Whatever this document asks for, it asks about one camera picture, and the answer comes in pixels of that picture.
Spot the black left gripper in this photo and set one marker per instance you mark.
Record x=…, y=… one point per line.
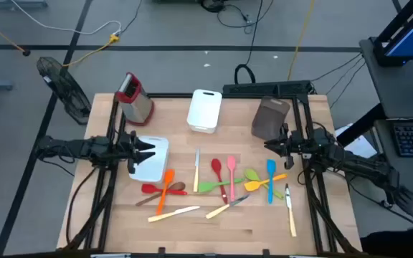
x=132, y=143

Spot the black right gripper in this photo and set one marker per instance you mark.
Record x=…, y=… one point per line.
x=292, y=145

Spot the blue silicone spatula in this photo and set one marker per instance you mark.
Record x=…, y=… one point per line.
x=271, y=166

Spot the orange silicone spatula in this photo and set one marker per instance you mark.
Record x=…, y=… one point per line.
x=169, y=176

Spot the red silicone spatula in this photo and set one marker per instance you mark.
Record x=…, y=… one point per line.
x=148, y=188

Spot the lime green silicone spoon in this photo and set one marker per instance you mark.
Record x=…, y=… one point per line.
x=251, y=174

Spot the yellow silicone spatula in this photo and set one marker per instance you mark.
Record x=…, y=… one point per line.
x=252, y=186

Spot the pink silicone spatula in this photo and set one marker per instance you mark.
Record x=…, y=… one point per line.
x=231, y=163

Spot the brown wooden spoon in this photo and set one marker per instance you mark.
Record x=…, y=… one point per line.
x=178, y=186

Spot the red silicone spoon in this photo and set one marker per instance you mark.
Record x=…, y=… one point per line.
x=216, y=165

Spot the green silicone spatula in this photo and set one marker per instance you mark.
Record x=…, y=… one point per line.
x=206, y=186

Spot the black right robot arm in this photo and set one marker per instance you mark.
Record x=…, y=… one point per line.
x=335, y=154

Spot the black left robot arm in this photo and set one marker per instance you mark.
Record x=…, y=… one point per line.
x=84, y=147

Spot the white plastic bin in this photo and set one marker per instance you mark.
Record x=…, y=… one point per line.
x=152, y=168
x=204, y=111

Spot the grey translucent plastic bin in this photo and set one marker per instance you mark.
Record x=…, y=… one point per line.
x=269, y=118

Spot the red-trimmed metal box grater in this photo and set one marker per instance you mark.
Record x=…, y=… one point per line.
x=136, y=104

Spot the black power strip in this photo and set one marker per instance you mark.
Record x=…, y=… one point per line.
x=264, y=87

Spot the white paper sheet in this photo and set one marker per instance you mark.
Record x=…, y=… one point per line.
x=360, y=147

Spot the black floor fan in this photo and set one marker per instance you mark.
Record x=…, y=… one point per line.
x=66, y=93

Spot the black table clamp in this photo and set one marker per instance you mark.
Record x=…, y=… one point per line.
x=265, y=252
x=161, y=251

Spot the dark grey desk cart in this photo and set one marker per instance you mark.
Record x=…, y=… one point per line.
x=389, y=93

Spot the person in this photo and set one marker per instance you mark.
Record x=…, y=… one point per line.
x=400, y=245

